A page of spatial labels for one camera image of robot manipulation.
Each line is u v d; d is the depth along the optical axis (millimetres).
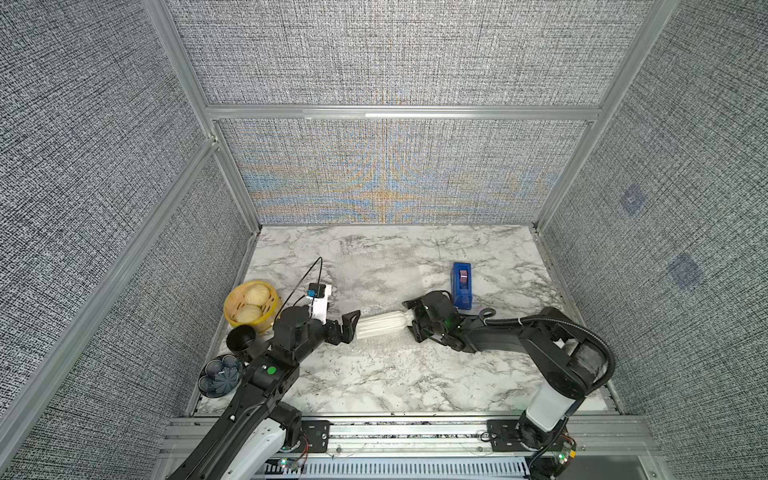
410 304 842
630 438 737
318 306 658
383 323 885
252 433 585
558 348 479
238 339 847
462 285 972
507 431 744
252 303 921
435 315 732
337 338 667
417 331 837
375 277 1037
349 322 676
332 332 667
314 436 732
